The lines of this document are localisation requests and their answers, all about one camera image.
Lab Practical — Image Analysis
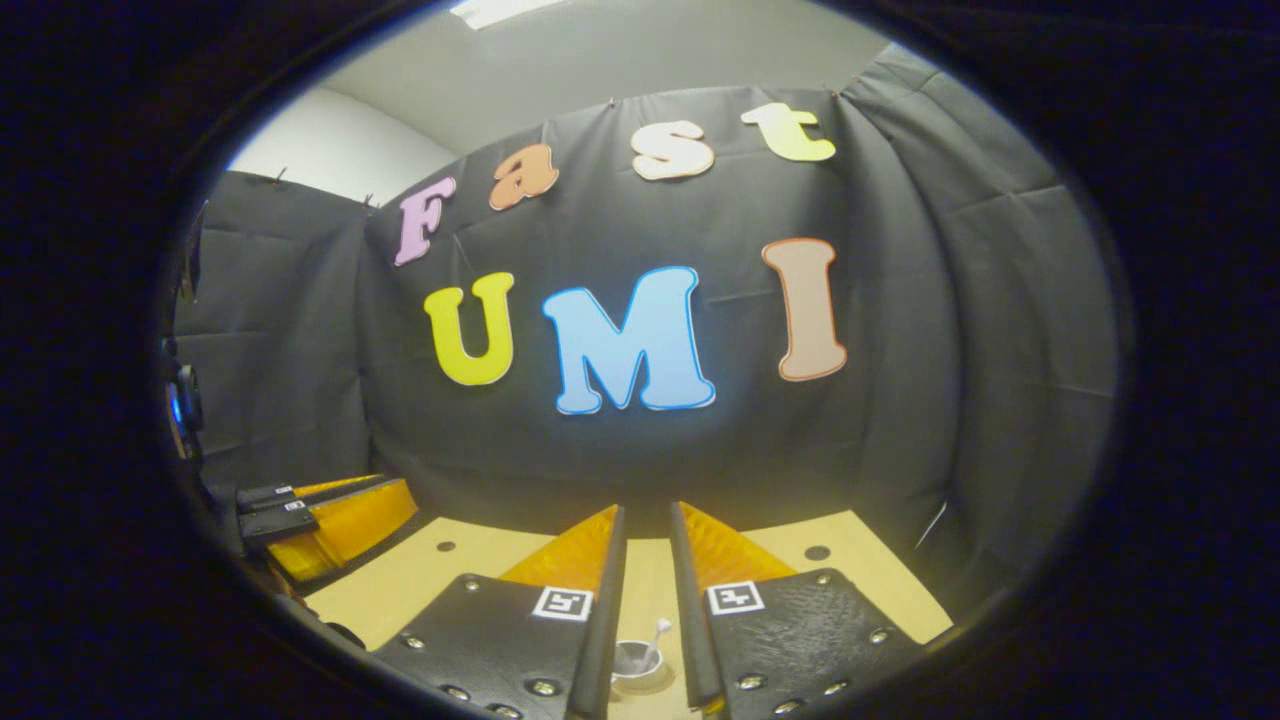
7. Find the wooden desktop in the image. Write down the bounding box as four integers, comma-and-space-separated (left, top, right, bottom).
305, 510, 953, 720

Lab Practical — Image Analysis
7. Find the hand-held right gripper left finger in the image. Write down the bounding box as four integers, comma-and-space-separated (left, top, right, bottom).
372, 503, 628, 720

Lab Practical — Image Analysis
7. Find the white cup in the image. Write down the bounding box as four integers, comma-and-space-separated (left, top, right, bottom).
612, 640, 673, 696

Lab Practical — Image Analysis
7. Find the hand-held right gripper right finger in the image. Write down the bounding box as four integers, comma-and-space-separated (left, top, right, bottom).
670, 500, 926, 719

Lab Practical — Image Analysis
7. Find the ceiling light panel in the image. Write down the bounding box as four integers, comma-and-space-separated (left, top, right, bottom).
450, 0, 566, 29

